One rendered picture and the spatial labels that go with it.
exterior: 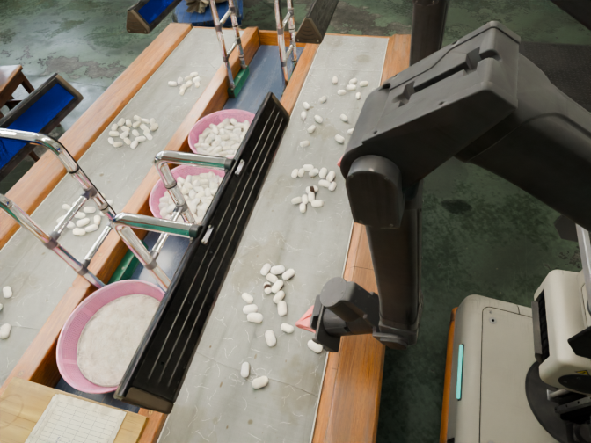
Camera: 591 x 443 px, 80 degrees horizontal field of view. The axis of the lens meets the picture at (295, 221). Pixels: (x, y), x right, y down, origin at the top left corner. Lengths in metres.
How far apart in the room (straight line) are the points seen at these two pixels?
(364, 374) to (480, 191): 1.62
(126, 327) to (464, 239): 1.60
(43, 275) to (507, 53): 1.13
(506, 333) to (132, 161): 1.44
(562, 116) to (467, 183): 1.99
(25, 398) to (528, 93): 0.99
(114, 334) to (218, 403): 0.32
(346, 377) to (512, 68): 0.66
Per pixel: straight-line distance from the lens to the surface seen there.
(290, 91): 1.44
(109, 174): 1.34
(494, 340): 1.46
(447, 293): 1.80
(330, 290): 0.61
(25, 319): 1.14
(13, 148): 1.00
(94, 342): 1.01
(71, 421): 0.92
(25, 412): 0.99
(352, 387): 0.80
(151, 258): 0.74
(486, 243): 2.02
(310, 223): 1.00
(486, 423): 1.37
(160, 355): 0.51
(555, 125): 0.27
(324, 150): 1.21
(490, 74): 0.24
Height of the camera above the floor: 1.55
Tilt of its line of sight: 53 degrees down
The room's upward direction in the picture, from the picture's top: 6 degrees counter-clockwise
